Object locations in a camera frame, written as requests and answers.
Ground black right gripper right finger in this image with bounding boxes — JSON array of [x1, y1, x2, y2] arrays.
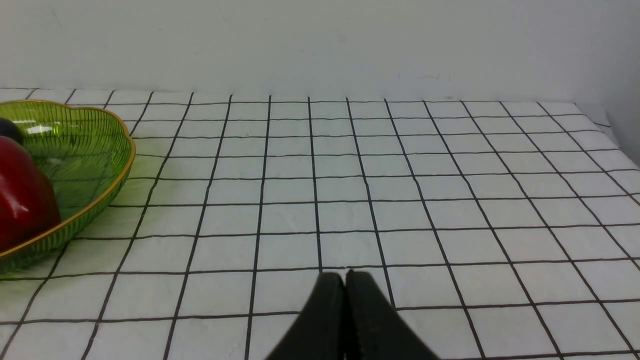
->
[[345, 270, 438, 360]]

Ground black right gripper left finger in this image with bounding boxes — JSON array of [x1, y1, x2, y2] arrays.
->
[[267, 272, 345, 360]]

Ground white grid tablecloth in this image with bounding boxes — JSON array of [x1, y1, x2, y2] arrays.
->
[[1, 89, 639, 360]]

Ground green glass plate gold rim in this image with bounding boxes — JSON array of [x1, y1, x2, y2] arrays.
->
[[1, 100, 136, 274]]

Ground red bell pepper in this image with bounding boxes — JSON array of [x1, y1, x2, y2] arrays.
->
[[0, 136, 61, 252]]

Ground dark purple eggplant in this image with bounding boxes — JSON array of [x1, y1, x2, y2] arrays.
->
[[0, 117, 25, 146]]

